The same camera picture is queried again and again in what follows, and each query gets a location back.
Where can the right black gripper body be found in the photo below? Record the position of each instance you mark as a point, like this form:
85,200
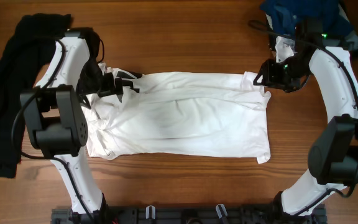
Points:
265,73

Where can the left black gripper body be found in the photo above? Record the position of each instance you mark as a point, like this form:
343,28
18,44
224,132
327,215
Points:
108,87

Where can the white t-shirt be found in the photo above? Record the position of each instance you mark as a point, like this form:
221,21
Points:
197,114

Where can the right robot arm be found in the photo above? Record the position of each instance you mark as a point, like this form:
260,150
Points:
333,157

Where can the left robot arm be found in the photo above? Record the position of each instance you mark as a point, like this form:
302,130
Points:
57,126

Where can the folded navy blue garment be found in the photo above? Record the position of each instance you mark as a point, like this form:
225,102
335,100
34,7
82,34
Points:
285,15

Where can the folded grey garment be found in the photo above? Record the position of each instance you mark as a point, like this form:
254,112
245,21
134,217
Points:
353,40

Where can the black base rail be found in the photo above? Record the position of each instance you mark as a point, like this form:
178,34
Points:
246,214

